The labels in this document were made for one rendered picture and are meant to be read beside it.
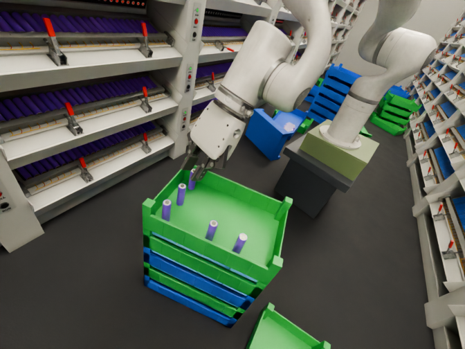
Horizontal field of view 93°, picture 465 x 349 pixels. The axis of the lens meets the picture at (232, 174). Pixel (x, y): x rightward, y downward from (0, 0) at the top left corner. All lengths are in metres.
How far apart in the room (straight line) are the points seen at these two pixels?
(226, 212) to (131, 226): 0.46
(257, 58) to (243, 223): 0.37
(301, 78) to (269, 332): 0.72
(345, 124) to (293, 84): 0.64
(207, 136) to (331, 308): 0.77
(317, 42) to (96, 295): 0.83
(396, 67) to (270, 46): 0.61
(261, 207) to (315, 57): 0.38
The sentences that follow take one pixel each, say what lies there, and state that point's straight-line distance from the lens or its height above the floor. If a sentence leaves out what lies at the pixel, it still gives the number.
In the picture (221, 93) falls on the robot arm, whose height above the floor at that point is 0.61.
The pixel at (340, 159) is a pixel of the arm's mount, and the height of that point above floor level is 0.34.
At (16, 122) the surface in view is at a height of 0.36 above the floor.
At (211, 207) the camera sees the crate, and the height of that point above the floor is 0.32.
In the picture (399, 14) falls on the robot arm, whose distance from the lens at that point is 0.87.
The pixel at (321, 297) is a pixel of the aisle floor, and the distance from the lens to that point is 0.99.
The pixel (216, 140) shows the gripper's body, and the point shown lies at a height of 0.53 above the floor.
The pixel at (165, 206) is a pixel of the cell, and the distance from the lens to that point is 0.49.
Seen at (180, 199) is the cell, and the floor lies 0.35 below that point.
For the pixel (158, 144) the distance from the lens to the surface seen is 1.11.
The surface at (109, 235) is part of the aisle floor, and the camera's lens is 0.93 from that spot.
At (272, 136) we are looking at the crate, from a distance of 1.39.
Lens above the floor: 0.77
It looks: 40 degrees down
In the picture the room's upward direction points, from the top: 19 degrees clockwise
